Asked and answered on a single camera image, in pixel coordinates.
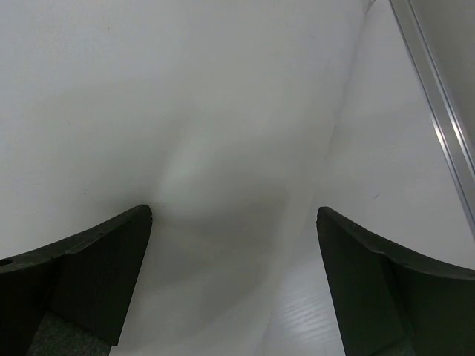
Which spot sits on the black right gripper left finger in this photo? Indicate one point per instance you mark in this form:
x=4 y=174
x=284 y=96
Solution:
x=71 y=297

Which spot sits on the aluminium frame rail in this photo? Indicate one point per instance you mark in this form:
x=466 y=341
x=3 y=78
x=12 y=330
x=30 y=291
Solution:
x=447 y=125

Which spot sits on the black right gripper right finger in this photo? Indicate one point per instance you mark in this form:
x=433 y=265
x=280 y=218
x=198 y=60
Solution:
x=390 y=300

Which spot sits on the white pillow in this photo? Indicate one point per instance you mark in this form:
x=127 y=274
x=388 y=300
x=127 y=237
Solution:
x=216 y=114

